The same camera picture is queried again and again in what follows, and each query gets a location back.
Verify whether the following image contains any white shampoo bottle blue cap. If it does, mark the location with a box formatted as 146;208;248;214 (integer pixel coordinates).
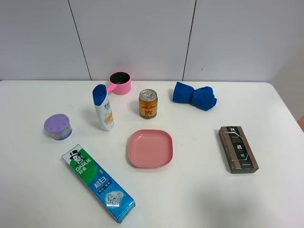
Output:
92;84;114;132

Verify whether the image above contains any gold energy drink can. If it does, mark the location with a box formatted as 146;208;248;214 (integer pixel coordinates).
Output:
139;89;158;119

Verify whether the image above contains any pink toy saucepan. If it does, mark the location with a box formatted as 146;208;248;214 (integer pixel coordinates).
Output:
107;72;131;95

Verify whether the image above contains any Darlie toothpaste box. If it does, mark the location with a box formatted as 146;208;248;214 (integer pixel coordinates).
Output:
62;144;136;223

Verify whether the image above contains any pink square plate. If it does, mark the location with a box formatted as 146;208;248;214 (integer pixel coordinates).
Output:
128;129;173;168

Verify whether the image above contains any blue rolled towel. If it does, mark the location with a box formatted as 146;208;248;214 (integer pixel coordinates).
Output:
172;82;217;111

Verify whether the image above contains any brown coffee capsule box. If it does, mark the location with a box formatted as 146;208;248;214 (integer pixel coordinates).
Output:
218;126;259;174

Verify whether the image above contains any purple lidded round container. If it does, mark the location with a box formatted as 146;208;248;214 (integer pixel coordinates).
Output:
44;114;72;141

